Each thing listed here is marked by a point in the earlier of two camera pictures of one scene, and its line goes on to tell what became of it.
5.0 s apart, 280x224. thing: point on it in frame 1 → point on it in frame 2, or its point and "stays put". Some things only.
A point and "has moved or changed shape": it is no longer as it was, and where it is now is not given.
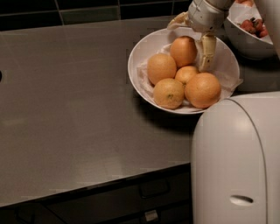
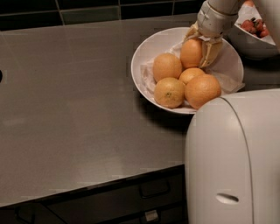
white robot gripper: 203,16 → 215,23
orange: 184,51 has moved or changed shape
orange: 168,93 stays put
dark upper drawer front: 126,201 stays put
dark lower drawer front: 173,214 stays put
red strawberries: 255,26 stays put
